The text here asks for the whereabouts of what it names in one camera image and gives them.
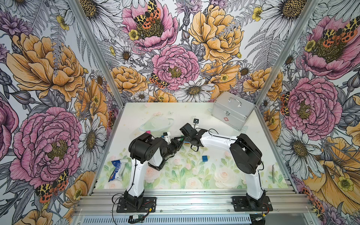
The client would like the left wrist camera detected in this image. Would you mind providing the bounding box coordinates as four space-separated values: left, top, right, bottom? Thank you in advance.
161 132 171 144

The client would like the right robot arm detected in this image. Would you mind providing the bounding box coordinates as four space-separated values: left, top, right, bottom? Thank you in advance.
180 123 266 212

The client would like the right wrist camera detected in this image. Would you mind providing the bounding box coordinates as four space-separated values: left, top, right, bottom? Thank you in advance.
193 118 199 128

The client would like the small green circuit board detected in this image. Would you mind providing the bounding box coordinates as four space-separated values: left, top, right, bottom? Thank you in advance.
127 215 143 224

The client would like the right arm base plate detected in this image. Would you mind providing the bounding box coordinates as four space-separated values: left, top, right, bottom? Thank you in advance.
232 195 273 213

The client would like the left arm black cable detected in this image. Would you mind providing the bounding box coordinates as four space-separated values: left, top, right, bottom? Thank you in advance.
111 157 138 225

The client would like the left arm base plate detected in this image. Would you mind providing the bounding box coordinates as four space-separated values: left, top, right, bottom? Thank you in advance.
116 197 157 213

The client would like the silver first aid case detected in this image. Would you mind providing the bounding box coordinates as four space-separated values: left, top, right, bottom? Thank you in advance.
211 92 255 131

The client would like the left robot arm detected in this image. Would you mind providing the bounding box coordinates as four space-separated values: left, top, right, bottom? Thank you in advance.
124 132 185 211

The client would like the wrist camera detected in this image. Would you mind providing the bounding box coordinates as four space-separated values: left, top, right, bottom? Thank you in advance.
161 132 171 144
193 118 199 128

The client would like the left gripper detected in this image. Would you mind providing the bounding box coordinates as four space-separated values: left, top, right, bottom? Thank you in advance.
163 136 185 158

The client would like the blue white packet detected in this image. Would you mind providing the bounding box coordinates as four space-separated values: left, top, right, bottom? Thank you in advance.
108 159 128 182

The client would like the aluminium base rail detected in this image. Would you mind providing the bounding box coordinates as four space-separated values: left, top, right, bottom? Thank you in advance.
74 188 312 216

